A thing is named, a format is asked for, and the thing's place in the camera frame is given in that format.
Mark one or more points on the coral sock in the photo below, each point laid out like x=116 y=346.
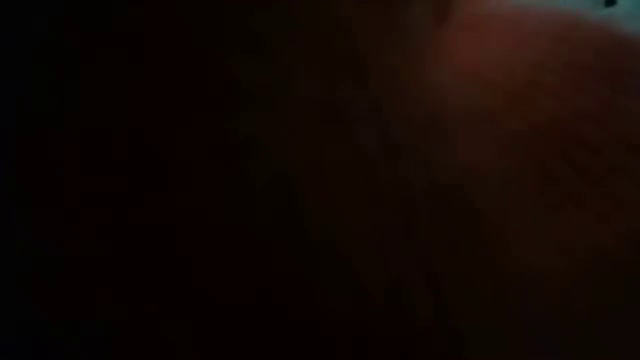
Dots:
x=500 y=100

